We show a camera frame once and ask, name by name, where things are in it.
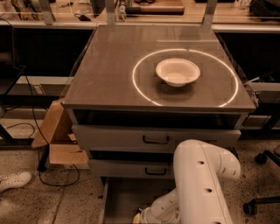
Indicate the brown cardboard box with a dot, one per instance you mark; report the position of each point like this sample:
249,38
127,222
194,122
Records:
56,139

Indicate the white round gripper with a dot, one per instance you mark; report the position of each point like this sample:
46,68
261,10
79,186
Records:
144,218

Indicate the grey drawer cabinet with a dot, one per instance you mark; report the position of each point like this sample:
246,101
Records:
117,85

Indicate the white paper bowl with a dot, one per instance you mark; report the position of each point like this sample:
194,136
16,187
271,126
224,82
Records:
177,72

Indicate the grey middle drawer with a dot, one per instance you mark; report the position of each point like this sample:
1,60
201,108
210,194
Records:
131,169

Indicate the grey open bottom drawer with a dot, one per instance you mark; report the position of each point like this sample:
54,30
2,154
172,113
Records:
123,196

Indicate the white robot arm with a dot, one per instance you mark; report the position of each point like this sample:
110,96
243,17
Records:
200,169

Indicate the grey top drawer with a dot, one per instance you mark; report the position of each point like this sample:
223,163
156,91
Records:
142,139

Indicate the wooden background workbench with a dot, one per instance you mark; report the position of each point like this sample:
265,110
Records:
220,15

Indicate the white sneaker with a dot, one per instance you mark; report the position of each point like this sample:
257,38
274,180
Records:
14,180

